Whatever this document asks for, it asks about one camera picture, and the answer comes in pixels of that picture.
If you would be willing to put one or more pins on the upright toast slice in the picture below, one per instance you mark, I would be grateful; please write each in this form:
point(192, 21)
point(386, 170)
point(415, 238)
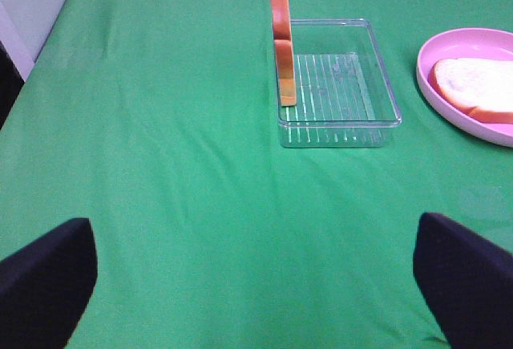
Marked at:
point(283, 46)

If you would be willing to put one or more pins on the white toast slice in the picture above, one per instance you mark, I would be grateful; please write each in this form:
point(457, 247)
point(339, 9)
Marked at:
point(478, 88)

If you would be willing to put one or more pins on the clear bread tray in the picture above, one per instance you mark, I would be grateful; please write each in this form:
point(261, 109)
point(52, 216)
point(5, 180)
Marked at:
point(344, 97)

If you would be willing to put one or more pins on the pink plate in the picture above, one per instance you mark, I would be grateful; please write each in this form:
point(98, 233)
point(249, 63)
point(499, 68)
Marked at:
point(470, 42)

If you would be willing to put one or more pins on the green tablecloth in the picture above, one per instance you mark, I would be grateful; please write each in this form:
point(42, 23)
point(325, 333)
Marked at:
point(156, 120)

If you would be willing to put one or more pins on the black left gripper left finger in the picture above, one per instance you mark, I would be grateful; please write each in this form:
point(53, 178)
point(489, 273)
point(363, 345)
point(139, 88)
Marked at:
point(46, 286)

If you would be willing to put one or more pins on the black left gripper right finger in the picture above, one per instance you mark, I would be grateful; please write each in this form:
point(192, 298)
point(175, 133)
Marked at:
point(466, 282)

